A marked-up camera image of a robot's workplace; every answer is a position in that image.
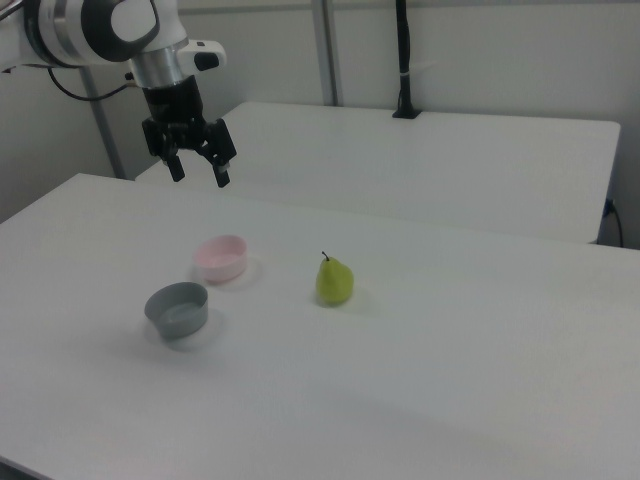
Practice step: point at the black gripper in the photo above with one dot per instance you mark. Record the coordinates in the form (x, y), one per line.
(175, 110)

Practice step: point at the green pear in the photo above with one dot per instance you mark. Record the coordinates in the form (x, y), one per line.
(334, 285)

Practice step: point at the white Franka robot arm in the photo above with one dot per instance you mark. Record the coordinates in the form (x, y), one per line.
(65, 25)

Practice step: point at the pink plastic bowl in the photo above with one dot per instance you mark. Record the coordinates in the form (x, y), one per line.
(220, 271)

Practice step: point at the grey plastic bowl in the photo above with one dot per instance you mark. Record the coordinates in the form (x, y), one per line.
(180, 326)

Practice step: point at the white side table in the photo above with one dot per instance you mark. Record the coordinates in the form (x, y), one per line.
(400, 165)

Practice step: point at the grey partition corner post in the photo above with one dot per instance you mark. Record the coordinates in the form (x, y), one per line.
(105, 140)

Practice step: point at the black camera stand pole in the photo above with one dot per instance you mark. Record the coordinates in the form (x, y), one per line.
(404, 50)

